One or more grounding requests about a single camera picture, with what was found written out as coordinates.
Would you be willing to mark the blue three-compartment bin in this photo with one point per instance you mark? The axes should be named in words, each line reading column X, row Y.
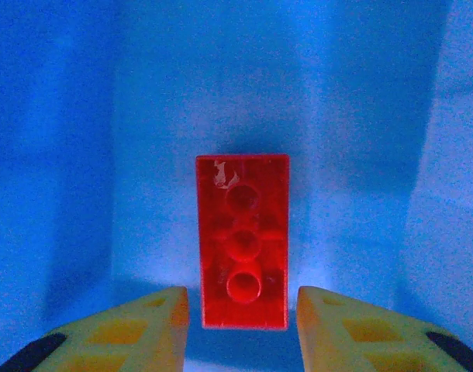
column 104, row 155

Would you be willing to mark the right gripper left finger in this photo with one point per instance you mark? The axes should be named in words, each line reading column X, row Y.
column 135, row 333

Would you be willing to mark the red lego brick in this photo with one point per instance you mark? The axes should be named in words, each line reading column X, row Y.
column 242, row 240

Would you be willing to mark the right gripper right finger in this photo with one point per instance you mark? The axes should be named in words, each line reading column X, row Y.
column 349, row 337

